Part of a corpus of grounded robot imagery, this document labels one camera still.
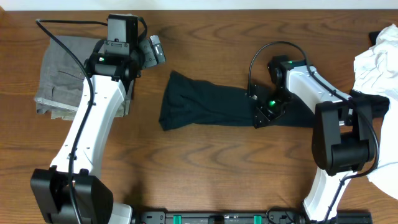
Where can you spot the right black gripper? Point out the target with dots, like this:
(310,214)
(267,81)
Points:
(264,115)

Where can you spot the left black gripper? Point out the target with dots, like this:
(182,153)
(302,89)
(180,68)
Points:
(150,60)

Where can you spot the black Nike t-shirt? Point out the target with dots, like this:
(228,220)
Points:
(188,101)

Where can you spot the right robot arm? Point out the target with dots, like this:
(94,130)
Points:
(343,138)

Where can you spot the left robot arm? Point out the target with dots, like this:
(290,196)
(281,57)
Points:
(70,190)

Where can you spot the folded grey shorts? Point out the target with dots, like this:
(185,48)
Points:
(61,79)

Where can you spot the black garment under white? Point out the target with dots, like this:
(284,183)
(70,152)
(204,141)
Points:
(377,104)

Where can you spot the white crumpled garment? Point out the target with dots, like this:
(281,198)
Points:
(385,176)

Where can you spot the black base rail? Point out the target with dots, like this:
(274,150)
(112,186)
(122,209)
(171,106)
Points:
(272,217)

